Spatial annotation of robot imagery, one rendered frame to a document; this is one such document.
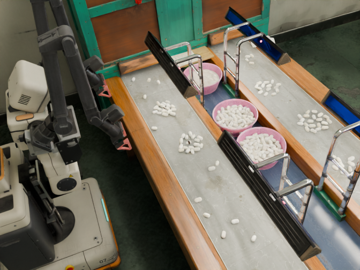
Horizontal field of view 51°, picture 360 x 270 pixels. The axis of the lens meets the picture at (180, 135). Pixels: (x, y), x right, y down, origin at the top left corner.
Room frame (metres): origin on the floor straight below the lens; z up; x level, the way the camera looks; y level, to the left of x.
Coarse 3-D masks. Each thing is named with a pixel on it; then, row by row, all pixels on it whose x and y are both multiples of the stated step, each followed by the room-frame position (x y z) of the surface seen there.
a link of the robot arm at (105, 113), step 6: (108, 108) 1.26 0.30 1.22; (114, 108) 1.24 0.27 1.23; (120, 108) 1.28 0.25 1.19; (102, 114) 1.24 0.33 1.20; (108, 114) 1.23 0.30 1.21; (114, 114) 1.23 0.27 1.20; (120, 114) 1.23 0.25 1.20; (90, 120) 1.19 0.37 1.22; (96, 120) 1.20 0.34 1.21; (102, 120) 1.21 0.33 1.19; (114, 120) 1.22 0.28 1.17; (96, 126) 1.19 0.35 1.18
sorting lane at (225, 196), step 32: (160, 96) 1.88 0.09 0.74; (160, 128) 1.59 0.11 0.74; (192, 128) 1.55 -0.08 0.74; (192, 160) 1.31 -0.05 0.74; (224, 160) 1.28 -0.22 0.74; (192, 192) 1.10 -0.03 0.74; (224, 192) 1.08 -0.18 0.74; (224, 224) 0.90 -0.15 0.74; (256, 224) 0.88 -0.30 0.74; (224, 256) 0.75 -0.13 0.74; (256, 256) 0.73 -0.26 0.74; (288, 256) 0.71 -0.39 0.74
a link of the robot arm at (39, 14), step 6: (30, 0) 1.58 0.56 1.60; (36, 0) 1.59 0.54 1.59; (42, 0) 1.60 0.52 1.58; (48, 0) 1.60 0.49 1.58; (36, 6) 1.59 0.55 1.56; (42, 6) 1.60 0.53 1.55; (36, 12) 1.60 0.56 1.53; (42, 12) 1.60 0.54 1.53; (36, 18) 1.59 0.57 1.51; (42, 18) 1.60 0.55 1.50; (36, 24) 1.59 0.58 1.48; (42, 24) 1.60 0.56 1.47; (48, 24) 1.62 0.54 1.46; (42, 30) 1.60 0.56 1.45; (48, 30) 1.60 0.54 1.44
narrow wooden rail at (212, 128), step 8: (192, 96) 1.81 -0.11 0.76; (192, 104) 1.73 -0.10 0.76; (200, 104) 1.72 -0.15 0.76; (200, 112) 1.65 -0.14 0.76; (208, 120) 1.58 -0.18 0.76; (208, 128) 1.52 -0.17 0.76; (216, 128) 1.50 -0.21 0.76; (216, 136) 1.44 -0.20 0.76; (312, 264) 0.65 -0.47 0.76; (320, 264) 0.65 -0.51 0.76
